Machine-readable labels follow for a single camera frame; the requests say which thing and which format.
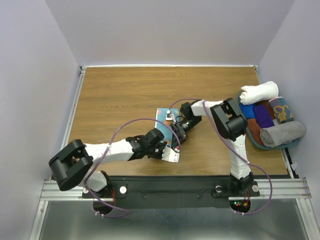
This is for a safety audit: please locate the blue polka dot towel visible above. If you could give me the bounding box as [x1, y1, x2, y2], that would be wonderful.
[155, 108, 180, 147]

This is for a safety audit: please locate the aluminium extrusion frame rail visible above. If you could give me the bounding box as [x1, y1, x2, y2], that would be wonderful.
[31, 66, 320, 240]

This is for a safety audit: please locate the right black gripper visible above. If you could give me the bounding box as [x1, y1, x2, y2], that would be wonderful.
[170, 115, 202, 148]

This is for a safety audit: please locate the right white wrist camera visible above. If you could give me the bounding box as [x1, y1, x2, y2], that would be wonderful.
[165, 113, 176, 123]

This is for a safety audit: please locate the brown rolled towel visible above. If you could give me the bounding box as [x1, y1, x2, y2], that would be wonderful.
[256, 100, 276, 120]

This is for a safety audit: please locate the black mounting base plate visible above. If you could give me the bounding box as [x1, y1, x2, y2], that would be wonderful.
[51, 175, 261, 210]

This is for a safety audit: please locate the teal plastic basket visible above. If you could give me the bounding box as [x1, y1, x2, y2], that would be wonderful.
[236, 91, 300, 150]

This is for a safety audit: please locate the yellow and blue cartoon towel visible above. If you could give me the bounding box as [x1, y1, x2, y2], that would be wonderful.
[268, 96, 294, 124]

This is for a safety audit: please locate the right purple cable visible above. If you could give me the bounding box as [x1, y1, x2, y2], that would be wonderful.
[167, 99, 274, 216]

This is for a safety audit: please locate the white rolled towel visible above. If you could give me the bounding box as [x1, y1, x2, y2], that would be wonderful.
[239, 81, 279, 105]

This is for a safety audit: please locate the blue rolled towel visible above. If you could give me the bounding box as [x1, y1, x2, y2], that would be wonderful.
[239, 103, 255, 119]

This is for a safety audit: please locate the purple rolled towel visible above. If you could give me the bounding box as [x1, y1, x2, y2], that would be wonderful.
[253, 105, 275, 129]

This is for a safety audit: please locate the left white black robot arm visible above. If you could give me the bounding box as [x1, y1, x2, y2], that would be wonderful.
[48, 128, 171, 197]

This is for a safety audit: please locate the purple cable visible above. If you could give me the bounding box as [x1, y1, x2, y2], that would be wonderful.
[167, 99, 274, 216]
[83, 117, 181, 218]

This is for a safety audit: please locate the grey rolled towel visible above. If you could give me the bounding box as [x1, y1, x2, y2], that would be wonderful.
[260, 121, 306, 148]

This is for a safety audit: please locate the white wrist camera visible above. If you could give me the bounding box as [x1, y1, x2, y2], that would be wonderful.
[165, 113, 176, 123]
[161, 146, 180, 163]

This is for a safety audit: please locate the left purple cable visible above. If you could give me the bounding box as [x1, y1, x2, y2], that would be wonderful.
[83, 117, 181, 218]

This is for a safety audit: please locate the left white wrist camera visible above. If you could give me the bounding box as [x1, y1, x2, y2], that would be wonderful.
[161, 146, 180, 163]

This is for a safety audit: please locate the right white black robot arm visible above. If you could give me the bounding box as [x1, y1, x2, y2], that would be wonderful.
[170, 98, 254, 195]

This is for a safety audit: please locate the rust red rolled towel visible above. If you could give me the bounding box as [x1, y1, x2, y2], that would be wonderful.
[247, 118, 265, 147]

